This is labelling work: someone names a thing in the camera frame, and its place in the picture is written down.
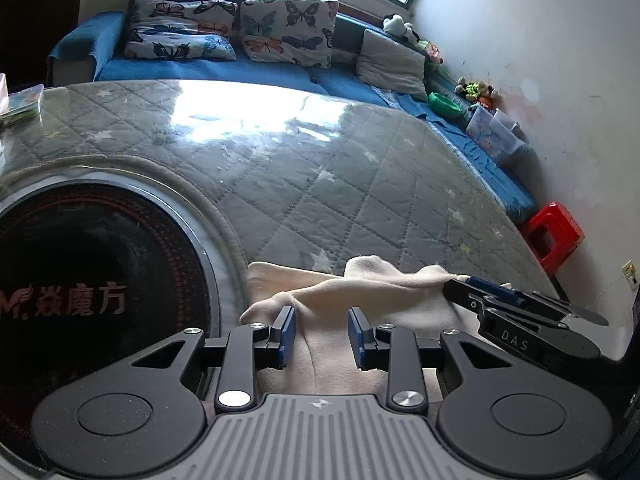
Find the flat butterfly print pillow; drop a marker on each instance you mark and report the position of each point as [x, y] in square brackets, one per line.
[175, 35]

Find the green plastic basin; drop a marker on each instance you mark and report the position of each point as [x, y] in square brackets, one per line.
[445, 105]

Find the panda plush toy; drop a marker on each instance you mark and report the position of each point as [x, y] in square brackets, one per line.
[397, 26]

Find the pink green plush toy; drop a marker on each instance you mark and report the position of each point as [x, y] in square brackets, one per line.
[430, 51]

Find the round black induction hotplate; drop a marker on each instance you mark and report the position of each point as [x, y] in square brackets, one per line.
[100, 260]

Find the square butterfly print pillow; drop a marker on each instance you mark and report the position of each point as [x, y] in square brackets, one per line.
[285, 30]

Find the red plastic stool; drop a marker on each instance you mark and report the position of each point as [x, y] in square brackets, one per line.
[550, 230]

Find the clear plastic storage box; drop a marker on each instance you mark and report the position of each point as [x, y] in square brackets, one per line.
[487, 135]

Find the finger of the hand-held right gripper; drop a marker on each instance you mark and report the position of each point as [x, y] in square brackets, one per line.
[495, 286]
[462, 292]

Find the blue sofa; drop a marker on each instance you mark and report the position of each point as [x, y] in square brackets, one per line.
[210, 70]

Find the yellowed wall socket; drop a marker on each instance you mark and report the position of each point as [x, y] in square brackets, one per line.
[630, 275]

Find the cream garment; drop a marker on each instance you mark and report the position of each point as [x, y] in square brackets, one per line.
[325, 300]

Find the green brown plush toys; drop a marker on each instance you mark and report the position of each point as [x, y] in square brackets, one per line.
[475, 91]

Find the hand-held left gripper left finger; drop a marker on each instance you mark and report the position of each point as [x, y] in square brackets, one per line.
[286, 335]

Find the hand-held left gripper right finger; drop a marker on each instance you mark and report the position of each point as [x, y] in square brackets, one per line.
[359, 337]

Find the small clear plastic box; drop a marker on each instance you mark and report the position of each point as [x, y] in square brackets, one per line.
[504, 120]

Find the dark wooden glass door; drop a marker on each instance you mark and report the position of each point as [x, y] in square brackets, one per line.
[45, 20]

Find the grey pillow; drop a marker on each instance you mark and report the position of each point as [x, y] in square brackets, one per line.
[390, 62]

